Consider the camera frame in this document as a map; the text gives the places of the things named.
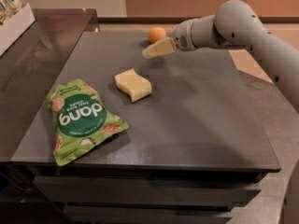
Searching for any white box with snacks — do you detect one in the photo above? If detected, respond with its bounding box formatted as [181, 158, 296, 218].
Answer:
[0, 0, 36, 56]

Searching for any green dang chips bag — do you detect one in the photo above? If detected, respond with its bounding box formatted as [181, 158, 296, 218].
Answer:
[46, 79, 129, 166]

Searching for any dark drawer cabinet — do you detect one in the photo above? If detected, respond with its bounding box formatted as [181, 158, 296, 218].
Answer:
[12, 32, 280, 224]

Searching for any dark side counter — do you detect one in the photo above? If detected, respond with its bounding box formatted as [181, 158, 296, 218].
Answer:
[0, 8, 98, 163]

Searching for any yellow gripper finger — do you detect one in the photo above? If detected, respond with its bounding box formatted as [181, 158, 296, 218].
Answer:
[142, 37, 176, 59]

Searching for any orange fruit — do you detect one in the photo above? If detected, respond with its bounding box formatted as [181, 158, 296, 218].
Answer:
[148, 27, 166, 44]

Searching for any yellow wavy sponge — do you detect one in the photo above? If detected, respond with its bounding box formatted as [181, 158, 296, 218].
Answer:
[115, 68, 152, 103]

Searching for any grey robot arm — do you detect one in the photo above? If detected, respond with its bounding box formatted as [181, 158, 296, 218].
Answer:
[143, 0, 299, 224]

